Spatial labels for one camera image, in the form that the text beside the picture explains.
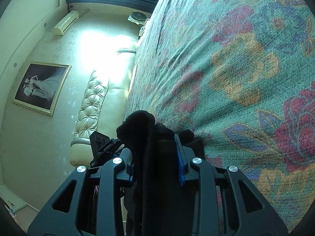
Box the white air conditioner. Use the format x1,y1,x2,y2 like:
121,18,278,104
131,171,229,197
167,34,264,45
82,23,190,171
53,11,80,36

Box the cream tufted headboard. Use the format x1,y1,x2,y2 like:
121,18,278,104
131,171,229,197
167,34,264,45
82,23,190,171
69,35,138,167

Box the framed wedding photo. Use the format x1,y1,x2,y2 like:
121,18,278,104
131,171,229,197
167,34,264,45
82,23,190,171
12,61,71,117

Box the black pants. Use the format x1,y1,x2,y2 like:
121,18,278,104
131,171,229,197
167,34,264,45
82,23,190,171
116,110,195,235

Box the white desk fan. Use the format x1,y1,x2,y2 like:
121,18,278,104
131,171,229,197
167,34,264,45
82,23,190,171
128,11,150,26

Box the white power strip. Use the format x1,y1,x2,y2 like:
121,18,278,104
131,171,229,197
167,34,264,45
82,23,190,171
138,19,151,40

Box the floral bedspread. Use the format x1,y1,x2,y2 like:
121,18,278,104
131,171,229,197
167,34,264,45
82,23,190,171
126,0,314,230

